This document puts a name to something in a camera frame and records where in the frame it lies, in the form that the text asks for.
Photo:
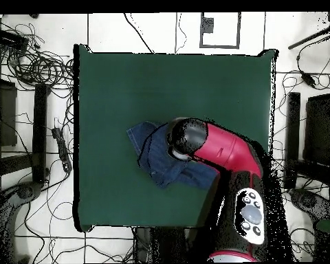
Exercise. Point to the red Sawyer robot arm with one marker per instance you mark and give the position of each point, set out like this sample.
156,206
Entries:
225,148

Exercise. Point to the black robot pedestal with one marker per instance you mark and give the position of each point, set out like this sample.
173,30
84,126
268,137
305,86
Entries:
165,244

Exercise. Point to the grey wheeled stand leg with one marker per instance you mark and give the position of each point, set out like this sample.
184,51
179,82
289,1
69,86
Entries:
24,192
308,200

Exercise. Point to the black flat box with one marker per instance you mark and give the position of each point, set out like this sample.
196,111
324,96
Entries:
8,37

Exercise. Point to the black tripod leg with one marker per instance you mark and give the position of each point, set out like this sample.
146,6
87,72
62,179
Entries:
305,41

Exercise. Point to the blue denim jeans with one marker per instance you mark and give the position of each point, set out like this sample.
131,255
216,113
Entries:
159,165

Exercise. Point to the dark green table cloth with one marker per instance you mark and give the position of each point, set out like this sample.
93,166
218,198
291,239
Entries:
112,110

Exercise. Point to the black power adapter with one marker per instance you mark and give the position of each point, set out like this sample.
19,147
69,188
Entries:
308,79

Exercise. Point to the black stand bar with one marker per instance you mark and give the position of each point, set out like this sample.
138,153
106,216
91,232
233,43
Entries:
40,132
293,123

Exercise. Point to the grey square frame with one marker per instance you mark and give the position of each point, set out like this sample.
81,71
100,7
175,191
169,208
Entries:
220,46

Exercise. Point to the black power strip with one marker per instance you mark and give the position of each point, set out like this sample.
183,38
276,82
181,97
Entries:
62,148

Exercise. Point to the dark square case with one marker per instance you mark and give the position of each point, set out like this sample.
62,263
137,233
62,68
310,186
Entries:
5,115
319,129

